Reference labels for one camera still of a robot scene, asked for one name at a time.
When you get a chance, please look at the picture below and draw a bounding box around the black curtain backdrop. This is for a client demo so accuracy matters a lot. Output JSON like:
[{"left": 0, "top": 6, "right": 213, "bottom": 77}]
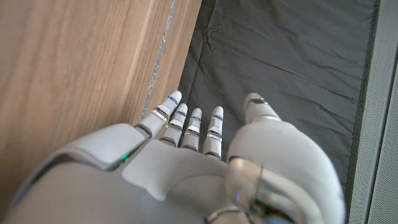
[{"left": 178, "top": 0, "right": 382, "bottom": 200}]

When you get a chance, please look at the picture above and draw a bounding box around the silver tape strip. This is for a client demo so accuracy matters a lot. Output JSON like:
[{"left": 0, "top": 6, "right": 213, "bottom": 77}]
[{"left": 139, "top": 0, "right": 177, "bottom": 121}]

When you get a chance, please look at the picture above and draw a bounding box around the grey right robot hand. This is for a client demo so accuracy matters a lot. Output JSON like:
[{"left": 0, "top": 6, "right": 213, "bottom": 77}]
[{"left": 0, "top": 90, "right": 346, "bottom": 224}]

